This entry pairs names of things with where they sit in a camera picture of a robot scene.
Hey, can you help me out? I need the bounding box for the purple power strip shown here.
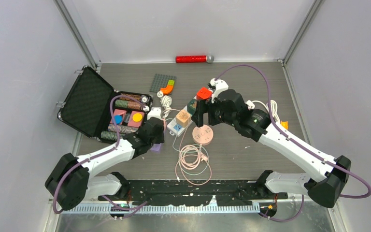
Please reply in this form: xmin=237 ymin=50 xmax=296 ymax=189
xmin=150 ymin=144 xmax=163 ymax=152

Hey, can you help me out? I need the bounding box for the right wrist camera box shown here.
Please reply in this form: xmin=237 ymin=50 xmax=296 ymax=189
xmin=208 ymin=78 xmax=228 ymax=103

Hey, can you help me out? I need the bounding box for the black poker chip case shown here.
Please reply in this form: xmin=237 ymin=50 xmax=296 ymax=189
xmin=57 ymin=66 xmax=153 ymax=144

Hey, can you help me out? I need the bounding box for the beige cube adapter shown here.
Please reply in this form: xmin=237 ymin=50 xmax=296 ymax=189
xmin=175 ymin=109 xmax=191 ymax=128

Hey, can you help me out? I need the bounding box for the red glitter microphone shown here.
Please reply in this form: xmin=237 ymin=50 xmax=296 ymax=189
xmin=175 ymin=55 xmax=214 ymax=63

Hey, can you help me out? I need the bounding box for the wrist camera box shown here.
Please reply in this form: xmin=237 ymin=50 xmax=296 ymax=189
xmin=208 ymin=78 xmax=228 ymax=103
xmin=147 ymin=107 xmax=162 ymax=120

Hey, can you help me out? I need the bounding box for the orange small object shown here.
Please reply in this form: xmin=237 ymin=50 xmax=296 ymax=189
xmin=280 ymin=121 xmax=289 ymax=130

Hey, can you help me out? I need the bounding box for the pink coiled cable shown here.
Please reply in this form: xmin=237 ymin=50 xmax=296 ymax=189
xmin=163 ymin=118 xmax=213 ymax=187

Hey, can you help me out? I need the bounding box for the grey lego baseplate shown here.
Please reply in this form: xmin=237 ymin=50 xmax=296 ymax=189
xmin=149 ymin=73 xmax=177 ymax=93

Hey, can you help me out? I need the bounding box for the white coiled cord with plug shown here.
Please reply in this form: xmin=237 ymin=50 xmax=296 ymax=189
xmin=157 ymin=91 xmax=173 ymax=118

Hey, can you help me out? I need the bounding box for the dark green cube adapter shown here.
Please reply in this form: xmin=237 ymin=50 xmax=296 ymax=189
xmin=186 ymin=99 xmax=197 ymax=116

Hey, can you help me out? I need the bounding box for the pink round power socket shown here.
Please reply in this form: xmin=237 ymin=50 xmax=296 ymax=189
xmin=192 ymin=125 xmax=214 ymax=145

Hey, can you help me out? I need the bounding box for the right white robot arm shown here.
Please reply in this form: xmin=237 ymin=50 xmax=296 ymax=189
xmin=192 ymin=89 xmax=351 ymax=208

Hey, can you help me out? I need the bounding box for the white multicolour power strip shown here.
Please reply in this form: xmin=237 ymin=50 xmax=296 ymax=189
xmin=167 ymin=96 xmax=197 ymax=137

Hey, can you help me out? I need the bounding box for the orange curved lego piece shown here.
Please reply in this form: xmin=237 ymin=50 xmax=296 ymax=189
xmin=160 ymin=84 xmax=173 ymax=95

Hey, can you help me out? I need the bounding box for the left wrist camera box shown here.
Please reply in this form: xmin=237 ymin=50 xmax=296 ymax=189
xmin=147 ymin=107 xmax=162 ymax=120

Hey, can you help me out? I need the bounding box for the white cable bundle right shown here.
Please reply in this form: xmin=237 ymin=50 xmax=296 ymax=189
xmin=246 ymin=100 xmax=282 ymax=124

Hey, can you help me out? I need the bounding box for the red cube socket adapter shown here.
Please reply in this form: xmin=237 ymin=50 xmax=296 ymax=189
xmin=196 ymin=87 xmax=213 ymax=100

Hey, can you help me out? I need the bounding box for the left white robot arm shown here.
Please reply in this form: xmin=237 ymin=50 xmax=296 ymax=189
xmin=44 ymin=117 xmax=164 ymax=213

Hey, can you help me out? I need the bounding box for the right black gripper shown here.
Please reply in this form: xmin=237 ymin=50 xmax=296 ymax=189
xmin=192 ymin=97 xmax=237 ymax=128

